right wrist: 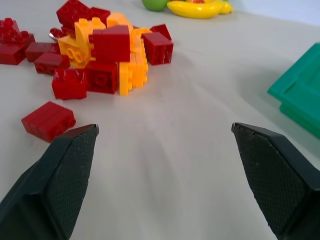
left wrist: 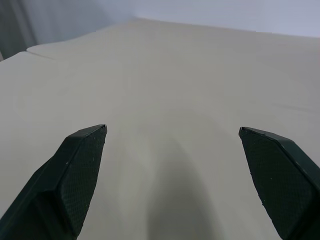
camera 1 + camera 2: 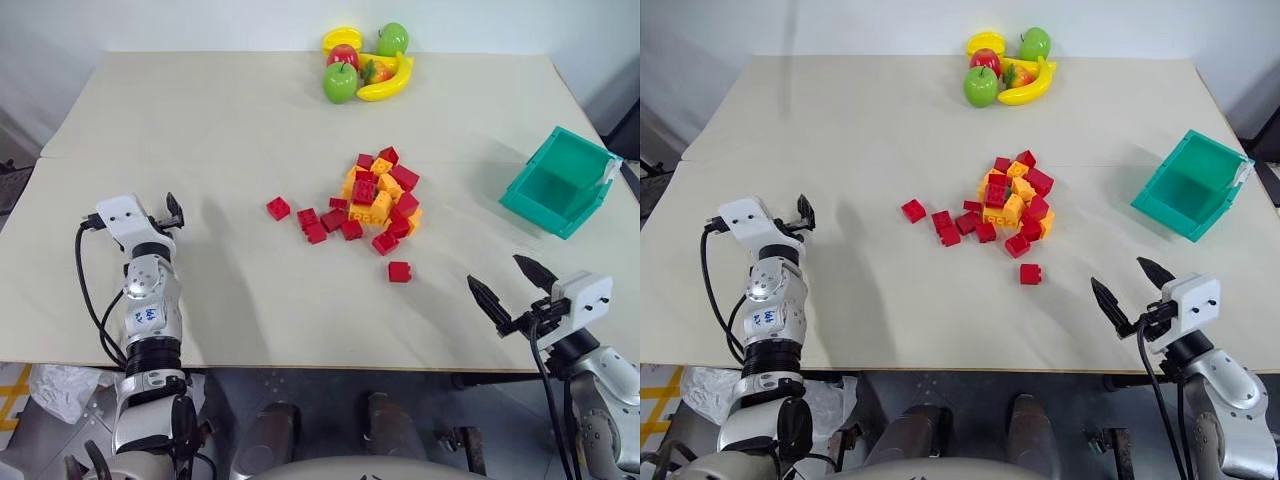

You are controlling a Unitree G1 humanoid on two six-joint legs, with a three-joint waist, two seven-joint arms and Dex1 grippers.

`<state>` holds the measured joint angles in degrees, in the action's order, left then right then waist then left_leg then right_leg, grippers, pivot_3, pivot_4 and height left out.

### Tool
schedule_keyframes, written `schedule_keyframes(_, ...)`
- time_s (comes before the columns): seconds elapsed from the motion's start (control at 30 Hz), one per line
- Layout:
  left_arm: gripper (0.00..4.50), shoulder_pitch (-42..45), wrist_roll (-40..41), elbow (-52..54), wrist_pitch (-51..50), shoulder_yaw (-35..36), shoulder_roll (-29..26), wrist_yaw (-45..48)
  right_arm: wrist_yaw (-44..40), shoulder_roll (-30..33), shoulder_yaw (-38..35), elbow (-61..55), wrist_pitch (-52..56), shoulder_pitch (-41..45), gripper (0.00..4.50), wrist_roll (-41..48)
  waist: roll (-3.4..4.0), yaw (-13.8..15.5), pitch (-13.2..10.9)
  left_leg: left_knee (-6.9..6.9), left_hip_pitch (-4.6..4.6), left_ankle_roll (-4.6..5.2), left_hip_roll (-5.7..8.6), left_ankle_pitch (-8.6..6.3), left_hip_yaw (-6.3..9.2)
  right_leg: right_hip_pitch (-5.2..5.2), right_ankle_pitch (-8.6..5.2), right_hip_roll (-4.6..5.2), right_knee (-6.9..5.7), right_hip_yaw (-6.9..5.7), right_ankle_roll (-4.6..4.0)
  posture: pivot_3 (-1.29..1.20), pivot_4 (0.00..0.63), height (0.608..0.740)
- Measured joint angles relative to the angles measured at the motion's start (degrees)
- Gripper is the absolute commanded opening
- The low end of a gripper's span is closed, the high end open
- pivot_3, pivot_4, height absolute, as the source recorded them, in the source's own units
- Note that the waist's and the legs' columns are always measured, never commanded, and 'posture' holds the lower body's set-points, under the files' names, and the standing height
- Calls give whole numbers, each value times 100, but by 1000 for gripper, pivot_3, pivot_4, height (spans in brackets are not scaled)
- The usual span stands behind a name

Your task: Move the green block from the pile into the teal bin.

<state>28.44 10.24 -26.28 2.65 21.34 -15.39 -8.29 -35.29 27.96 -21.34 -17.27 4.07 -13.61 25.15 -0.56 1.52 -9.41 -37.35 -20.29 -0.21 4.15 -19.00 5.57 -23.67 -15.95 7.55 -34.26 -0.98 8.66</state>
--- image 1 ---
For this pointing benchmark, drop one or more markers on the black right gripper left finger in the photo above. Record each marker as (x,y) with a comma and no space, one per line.
(62,180)

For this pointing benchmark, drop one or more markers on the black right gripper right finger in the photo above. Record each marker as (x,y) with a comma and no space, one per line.
(272,175)

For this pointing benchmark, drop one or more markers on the green plastic tray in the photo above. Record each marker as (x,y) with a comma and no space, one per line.
(303,92)

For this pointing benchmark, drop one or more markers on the yellow toy banana bunch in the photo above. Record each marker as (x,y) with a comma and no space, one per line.
(197,8)

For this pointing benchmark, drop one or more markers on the green toy apple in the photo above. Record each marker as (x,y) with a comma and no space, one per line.
(154,4)

